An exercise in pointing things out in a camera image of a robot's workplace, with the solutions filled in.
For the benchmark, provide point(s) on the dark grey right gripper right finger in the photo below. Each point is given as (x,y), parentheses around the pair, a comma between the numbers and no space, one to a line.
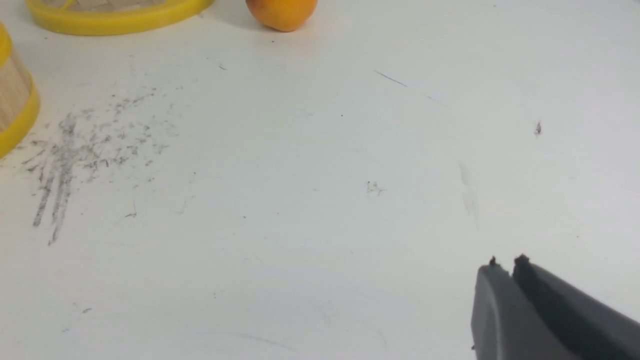
(586,326)

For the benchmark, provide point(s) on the woven steamer lid yellow rim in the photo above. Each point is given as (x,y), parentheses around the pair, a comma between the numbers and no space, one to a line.
(111,17)

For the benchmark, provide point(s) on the orange toy pear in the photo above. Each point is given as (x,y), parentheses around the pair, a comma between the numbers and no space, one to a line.
(282,15)

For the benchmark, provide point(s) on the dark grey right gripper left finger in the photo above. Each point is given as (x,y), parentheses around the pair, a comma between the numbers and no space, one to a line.
(505,325)

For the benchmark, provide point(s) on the bamboo steamer tray yellow rim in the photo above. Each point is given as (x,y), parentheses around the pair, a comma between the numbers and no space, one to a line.
(20,101)

